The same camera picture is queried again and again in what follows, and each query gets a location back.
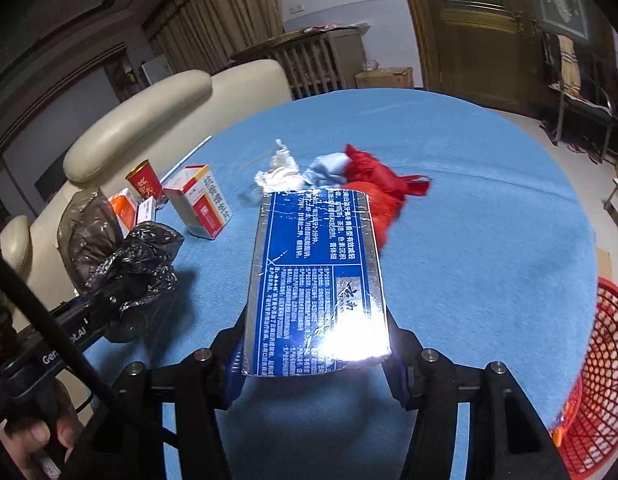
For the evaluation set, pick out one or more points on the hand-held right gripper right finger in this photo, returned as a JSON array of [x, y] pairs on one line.
[[396, 385]]

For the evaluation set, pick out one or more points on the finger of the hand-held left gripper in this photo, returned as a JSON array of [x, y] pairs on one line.
[[111, 300]]

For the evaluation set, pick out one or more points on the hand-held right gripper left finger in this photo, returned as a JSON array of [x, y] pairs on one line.
[[234, 377]]

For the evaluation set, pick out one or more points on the black plastic bag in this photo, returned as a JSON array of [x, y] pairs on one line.
[[139, 255]]

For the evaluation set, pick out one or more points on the small orange box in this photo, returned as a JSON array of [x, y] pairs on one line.
[[124, 210]]

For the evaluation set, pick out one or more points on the blue silver foil packet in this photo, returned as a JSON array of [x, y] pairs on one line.
[[314, 285]]

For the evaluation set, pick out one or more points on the white and orange medicine box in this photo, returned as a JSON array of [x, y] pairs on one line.
[[199, 205]]

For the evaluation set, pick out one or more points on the red plastic bag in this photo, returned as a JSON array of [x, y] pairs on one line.
[[384, 185]]

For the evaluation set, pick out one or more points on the red plastic basket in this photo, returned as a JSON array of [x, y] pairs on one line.
[[604, 360]]

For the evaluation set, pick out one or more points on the person's left hand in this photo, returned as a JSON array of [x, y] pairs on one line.
[[69, 425]]

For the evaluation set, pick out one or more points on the brown plastic bag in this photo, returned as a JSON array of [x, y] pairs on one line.
[[86, 230]]

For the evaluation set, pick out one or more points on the small white box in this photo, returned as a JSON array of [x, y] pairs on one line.
[[146, 210]]

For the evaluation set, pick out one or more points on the red paper cup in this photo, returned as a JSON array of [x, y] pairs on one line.
[[145, 182]]

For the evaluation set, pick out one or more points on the white straw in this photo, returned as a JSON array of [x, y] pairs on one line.
[[189, 156]]

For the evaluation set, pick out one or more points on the blue blanket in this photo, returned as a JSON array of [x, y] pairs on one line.
[[489, 235]]

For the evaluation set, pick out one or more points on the cream leather sofa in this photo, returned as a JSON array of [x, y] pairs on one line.
[[139, 110]]

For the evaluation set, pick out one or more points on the crumpled foil wrapper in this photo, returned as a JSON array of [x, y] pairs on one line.
[[279, 181]]

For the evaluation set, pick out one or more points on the thin wooden stick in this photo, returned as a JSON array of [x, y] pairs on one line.
[[259, 159]]

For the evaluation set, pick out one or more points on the clear plastic wrapper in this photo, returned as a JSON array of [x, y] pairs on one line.
[[282, 160]]

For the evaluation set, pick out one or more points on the crumpled clear white wrapper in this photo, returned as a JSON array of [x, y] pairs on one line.
[[329, 167]]

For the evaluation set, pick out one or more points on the white air conditioner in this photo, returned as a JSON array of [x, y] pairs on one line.
[[156, 71]]

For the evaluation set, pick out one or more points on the slipper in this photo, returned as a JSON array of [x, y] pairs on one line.
[[575, 147], [594, 156]]

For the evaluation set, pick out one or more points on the brown cardboard box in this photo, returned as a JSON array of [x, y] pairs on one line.
[[384, 79]]

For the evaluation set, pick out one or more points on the wooden radiator cover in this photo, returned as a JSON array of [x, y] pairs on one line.
[[309, 65]]

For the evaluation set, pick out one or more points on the beige curtain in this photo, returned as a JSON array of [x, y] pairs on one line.
[[214, 10]]

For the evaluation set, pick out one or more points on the black armchair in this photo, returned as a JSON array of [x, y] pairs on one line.
[[584, 100]]

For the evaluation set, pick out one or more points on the wooden double door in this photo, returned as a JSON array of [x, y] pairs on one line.
[[469, 50]]

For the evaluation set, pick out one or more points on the striped beige towel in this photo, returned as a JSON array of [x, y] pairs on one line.
[[567, 62]]

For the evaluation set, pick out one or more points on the white wall socket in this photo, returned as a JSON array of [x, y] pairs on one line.
[[297, 8]]

